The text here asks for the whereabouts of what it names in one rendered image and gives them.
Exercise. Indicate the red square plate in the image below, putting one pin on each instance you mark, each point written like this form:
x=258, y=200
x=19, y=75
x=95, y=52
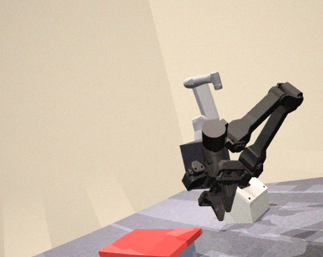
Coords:
x=152, y=243

